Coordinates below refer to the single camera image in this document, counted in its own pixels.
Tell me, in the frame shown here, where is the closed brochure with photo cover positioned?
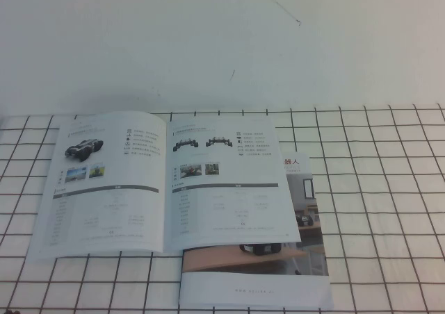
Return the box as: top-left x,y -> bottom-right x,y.
178,150 -> 334,310

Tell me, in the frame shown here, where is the white product catalogue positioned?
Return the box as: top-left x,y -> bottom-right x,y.
26,110 -> 302,263

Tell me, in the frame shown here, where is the white cloth with black grid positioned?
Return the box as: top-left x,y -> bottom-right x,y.
0,104 -> 445,314

